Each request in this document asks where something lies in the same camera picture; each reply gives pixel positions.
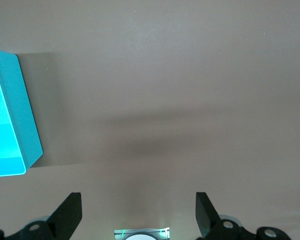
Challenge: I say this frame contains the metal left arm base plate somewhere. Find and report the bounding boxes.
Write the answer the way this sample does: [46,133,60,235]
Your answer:
[113,226,171,240]

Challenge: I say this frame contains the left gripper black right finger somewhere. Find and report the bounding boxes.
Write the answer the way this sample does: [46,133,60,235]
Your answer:
[195,191,251,240]

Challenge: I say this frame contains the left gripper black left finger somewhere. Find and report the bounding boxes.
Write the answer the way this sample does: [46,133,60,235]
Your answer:
[6,191,84,240]

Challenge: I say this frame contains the teal plastic bin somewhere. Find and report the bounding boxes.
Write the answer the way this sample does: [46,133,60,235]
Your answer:
[0,47,44,179]

